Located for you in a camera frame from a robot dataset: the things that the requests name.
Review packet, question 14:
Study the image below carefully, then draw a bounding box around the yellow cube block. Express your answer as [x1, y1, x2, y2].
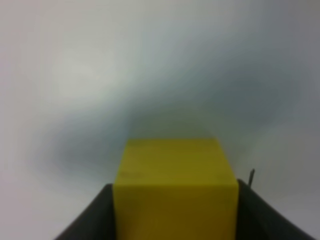
[112, 138, 239, 240]

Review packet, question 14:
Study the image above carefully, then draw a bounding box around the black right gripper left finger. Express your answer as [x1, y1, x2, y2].
[56, 184, 117, 240]

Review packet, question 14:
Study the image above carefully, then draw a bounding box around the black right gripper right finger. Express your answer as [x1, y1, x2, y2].
[235, 179, 313, 240]

